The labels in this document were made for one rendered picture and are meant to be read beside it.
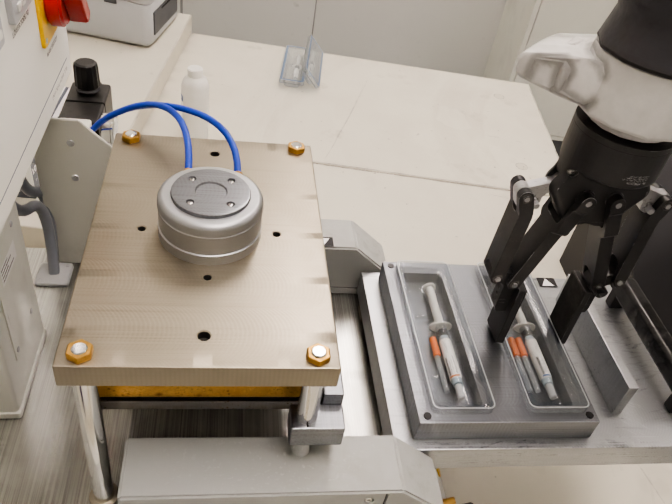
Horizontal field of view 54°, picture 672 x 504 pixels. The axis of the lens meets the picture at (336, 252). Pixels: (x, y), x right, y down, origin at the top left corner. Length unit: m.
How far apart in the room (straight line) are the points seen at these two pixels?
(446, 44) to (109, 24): 1.95
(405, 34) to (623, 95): 2.70
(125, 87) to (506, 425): 1.03
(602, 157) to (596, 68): 0.06
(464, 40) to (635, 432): 2.66
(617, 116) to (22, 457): 0.53
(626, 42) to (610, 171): 0.09
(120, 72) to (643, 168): 1.12
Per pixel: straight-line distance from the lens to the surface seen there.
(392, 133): 1.41
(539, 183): 0.54
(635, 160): 0.51
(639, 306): 0.75
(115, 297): 0.47
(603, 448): 0.65
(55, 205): 0.72
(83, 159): 0.68
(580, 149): 0.52
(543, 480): 0.89
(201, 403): 0.51
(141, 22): 1.51
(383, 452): 0.54
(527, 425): 0.61
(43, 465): 0.61
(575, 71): 0.50
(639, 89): 0.48
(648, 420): 0.70
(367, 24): 3.13
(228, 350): 0.44
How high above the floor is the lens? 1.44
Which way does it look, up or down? 41 degrees down
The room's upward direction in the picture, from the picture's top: 11 degrees clockwise
